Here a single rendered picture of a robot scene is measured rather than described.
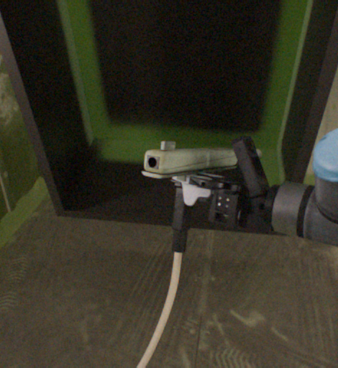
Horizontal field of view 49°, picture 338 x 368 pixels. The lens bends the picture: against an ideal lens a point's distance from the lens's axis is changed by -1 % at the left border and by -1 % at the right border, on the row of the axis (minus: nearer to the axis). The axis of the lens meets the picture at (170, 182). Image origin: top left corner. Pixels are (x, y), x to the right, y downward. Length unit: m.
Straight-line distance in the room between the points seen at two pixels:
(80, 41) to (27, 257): 0.87
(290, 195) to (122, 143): 0.72
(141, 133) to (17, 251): 0.73
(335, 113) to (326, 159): 1.36
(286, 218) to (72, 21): 0.76
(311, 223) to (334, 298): 0.85
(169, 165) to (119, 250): 0.92
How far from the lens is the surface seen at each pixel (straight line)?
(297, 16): 1.03
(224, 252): 1.52
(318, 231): 0.63
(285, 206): 0.63
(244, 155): 0.67
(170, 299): 0.83
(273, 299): 1.39
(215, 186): 0.67
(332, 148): 0.52
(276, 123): 1.17
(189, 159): 0.70
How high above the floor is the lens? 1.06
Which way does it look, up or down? 32 degrees down
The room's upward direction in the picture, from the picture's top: straight up
